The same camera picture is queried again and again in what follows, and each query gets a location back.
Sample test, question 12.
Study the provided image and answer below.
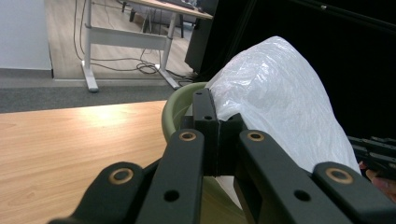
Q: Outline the white partition panel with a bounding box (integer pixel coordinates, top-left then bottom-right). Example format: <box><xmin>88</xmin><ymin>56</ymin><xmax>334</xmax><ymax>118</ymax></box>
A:
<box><xmin>0</xmin><ymin>0</ymin><xmax>53</xmax><ymax>71</ymax></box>

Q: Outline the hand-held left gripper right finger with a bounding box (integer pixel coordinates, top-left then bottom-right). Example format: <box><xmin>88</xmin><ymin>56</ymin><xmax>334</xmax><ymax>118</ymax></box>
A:
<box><xmin>219</xmin><ymin>112</ymin><xmax>249</xmax><ymax>177</ymax></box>

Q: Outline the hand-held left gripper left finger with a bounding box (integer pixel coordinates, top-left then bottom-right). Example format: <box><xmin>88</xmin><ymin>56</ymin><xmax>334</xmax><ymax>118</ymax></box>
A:
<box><xmin>181</xmin><ymin>88</ymin><xmax>220</xmax><ymax>177</ymax></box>

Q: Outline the olive green trash bin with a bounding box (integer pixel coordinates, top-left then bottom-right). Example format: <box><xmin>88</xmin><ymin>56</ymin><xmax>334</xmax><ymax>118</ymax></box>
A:
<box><xmin>161</xmin><ymin>81</ymin><xmax>250</xmax><ymax>224</ymax></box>

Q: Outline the white plastic trash bag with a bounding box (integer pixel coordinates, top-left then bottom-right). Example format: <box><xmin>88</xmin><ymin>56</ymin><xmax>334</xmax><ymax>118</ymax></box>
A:
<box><xmin>185</xmin><ymin>35</ymin><xmax>362</xmax><ymax>210</ymax></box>

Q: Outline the tangle of thin black cables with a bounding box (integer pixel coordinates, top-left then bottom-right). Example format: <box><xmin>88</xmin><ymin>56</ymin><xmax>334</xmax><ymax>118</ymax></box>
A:
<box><xmin>73</xmin><ymin>0</ymin><xmax>195</xmax><ymax>82</ymax></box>

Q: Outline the white-legged wooden desk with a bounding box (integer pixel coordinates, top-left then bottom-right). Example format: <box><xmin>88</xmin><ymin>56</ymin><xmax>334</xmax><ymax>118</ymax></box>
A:
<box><xmin>81</xmin><ymin>0</ymin><xmax>216</xmax><ymax>93</ymax></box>

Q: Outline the black curtain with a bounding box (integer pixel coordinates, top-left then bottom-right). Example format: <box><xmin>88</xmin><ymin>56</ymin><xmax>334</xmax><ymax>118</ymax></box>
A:
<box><xmin>185</xmin><ymin>0</ymin><xmax>396</xmax><ymax>141</ymax></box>

